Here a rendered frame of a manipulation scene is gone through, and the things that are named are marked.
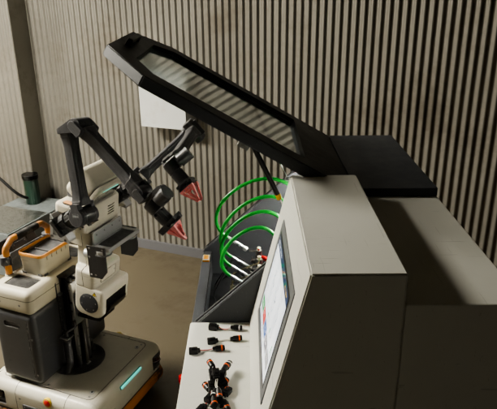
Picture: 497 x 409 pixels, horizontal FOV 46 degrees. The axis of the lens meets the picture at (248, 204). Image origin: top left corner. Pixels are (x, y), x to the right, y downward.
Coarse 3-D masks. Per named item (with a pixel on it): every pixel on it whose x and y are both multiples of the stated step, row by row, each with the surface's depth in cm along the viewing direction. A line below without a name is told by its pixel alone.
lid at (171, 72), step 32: (128, 64) 187; (160, 64) 218; (192, 64) 246; (160, 96) 185; (192, 96) 193; (224, 96) 230; (256, 96) 256; (224, 128) 189; (256, 128) 210; (288, 128) 241; (288, 160) 193; (320, 160) 212
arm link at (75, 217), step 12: (72, 120) 234; (84, 120) 236; (60, 132) 238; (72, 144) 239; (72, 156) 240; (72, 168) 241; (72, 180) 243; (84, 180) 245; (72, 192) 244; (84, 192) 244; (72, 204) 242; (84, 204) 244; (72, 216) 244; (84, 216) 243; (96, 216) 249
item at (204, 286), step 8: (208, 264) 268; (200, 272) 261; (208, 272) 261; (200, 280) 254; (208, 280) 254; (200, 288) 247; (208, 288) 257; (200, 296) 241; (208, 296) 256; (200, 304) 235; (208, 304) 256; (200, 312) 229; (192, 320) 225
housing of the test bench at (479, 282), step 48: (336, 144) 249; (384, 144) 249; (384, 192) 199; (432, 192) 199; (432, 240) 167; (432, 288) 142; (480, 288) 142; (432, 336) 138; (480, 336) 138; (432, 384) 143; (480, 384) 143
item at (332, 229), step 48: (288, 192) 192; (336, 192) 181; (288, 240) 171; (336, 240) 149; (384, 240) 148; (336, 288) 133; (384, 288) 133; (288, 336) 141; (336, 336) 138; (384, 336) 138; (288, 384) 143; (336, 384) 143; (384, 384) 143
